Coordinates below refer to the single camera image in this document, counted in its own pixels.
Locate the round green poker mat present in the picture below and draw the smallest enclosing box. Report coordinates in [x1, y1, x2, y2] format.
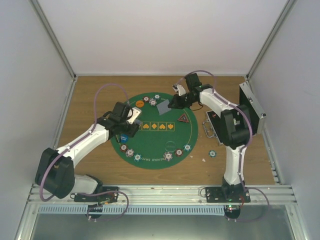
[110, 92, 198, 170]

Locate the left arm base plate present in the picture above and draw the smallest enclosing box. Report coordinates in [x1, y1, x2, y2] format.
[70, 186, 119, 204]

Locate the aluminium poker case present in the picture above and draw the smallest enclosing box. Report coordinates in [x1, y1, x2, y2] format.
[200, 82, 266, 149]

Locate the orange big blind button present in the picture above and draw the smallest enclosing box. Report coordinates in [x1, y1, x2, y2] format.
[135, 100, 145, 108]

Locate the green poker chip stack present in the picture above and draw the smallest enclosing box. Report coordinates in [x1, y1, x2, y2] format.
[208, 150, 217, 158]

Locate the blue poker chip stack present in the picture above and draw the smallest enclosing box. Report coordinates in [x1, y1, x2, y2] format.
[163, 152, 173, 162]

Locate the grey slotted cable duct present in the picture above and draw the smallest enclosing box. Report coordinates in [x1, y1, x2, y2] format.
[38, 204, 225, 216]

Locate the red poker chip stack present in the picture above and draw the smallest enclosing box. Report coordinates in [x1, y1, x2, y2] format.
[174, 148, 183, 157]

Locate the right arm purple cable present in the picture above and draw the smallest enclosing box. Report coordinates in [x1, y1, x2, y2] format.
[176, 69, 253, 181]

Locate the aluminium frame rail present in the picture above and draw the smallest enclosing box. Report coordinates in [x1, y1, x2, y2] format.
[27, 183, 298, 205]

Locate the dealt blue playing card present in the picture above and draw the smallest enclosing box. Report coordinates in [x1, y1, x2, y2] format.
[156, 99, 171, 116]

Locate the blue small blind button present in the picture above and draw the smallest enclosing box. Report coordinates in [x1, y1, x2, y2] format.
[120, 134, 129, 144]

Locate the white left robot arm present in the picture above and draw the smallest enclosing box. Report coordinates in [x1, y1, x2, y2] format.
[34, 102, 142, 202]

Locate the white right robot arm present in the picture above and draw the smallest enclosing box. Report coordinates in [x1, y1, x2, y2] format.
[168, 70, 253, 203]

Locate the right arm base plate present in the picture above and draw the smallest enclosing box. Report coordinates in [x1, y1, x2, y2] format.
[199, 186, 251, 204]

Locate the black red all-in triangle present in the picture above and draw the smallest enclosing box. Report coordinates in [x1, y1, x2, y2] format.
[177, 113, 190, 123]

